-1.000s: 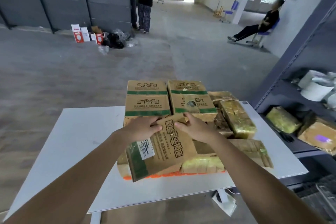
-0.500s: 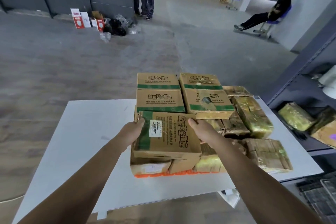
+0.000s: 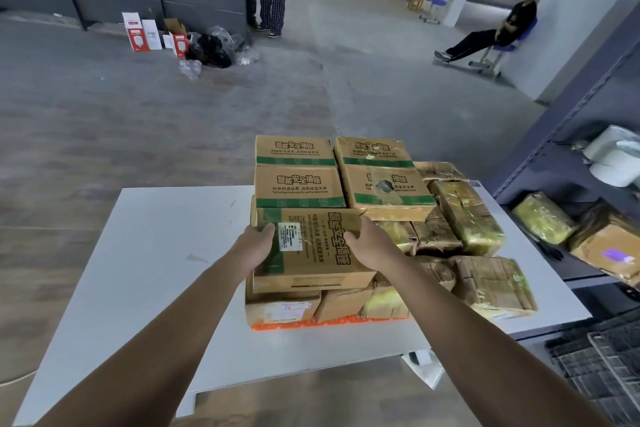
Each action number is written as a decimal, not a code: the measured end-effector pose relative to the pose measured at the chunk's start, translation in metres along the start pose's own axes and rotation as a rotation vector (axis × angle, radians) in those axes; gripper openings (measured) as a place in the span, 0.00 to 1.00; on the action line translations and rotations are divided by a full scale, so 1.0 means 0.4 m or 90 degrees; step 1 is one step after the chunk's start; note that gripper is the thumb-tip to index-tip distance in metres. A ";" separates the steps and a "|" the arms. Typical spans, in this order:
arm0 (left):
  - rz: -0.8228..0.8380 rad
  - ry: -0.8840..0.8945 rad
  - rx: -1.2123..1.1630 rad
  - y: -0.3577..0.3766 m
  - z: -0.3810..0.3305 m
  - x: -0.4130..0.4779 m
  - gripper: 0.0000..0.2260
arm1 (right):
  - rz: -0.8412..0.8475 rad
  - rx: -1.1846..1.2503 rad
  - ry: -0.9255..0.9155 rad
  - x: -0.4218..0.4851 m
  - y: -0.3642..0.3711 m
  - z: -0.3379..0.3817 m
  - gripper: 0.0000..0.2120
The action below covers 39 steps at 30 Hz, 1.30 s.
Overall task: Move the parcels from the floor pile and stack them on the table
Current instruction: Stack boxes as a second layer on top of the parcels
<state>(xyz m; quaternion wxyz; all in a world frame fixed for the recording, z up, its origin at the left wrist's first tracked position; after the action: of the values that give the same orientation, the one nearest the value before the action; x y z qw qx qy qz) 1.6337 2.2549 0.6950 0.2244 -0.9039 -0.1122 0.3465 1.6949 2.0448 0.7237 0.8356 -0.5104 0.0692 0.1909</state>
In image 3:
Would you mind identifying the tall red white carton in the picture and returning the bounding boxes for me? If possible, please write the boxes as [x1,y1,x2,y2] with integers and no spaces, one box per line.
[122,12,151,53]

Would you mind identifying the dark blue metal shelf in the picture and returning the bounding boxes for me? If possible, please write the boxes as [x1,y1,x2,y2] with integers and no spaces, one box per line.
[492,1,640,318]

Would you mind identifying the green striped box torn hole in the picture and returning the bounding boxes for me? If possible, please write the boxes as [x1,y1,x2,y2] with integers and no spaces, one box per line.
[341,165,437,222]

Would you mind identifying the person's left hand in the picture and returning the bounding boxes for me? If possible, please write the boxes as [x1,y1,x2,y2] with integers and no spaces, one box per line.
[227,222,277,282]

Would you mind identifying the large green striped labelled box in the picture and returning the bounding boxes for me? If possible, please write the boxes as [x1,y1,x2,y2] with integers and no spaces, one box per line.
[249,195,377,295]

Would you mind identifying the yellow parcel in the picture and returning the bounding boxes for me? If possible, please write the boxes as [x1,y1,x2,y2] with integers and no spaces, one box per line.
[512,191,579,245]

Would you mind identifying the yellow-green taped parcel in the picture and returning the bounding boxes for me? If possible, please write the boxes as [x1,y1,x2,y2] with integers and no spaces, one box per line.
[429,179,507,256]

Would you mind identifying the white table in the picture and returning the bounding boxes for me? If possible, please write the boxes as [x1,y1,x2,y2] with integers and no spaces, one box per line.
[12,180,593,427]

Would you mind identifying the crumpled white paper bag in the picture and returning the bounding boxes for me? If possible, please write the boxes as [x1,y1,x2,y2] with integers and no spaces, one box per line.
[402,351,445,389]

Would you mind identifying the grey plastic lattice crate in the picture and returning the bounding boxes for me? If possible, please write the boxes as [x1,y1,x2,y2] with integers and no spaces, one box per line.
[547,309,640,427]

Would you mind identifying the green striped box white scuff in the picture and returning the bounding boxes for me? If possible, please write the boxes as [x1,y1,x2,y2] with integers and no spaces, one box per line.
[333,136,415,168]

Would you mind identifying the person's right hand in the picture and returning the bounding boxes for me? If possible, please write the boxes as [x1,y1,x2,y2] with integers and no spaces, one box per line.
[343,215,406,275]

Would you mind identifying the orange perforated plastic mat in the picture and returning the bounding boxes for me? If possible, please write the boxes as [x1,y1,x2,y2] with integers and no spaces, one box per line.
[249,316,416,332]

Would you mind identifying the person's right forearm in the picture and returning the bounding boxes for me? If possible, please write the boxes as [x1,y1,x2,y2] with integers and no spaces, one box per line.
[385,251,613,427]

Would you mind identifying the brown taped parcel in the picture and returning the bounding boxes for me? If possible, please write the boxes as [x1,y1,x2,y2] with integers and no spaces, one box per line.
[413,161,469,182]

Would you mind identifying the green striped cardboard box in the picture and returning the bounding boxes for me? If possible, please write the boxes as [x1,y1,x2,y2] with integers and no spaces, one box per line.
[253,165,347,210]
[255,135,337,167]

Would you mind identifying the white tape roll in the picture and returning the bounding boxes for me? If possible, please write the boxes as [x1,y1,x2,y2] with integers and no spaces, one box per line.
[583,125,640,162]

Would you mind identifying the black rubbish bag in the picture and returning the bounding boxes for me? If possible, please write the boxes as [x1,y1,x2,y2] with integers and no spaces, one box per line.
[187,33,233,69]

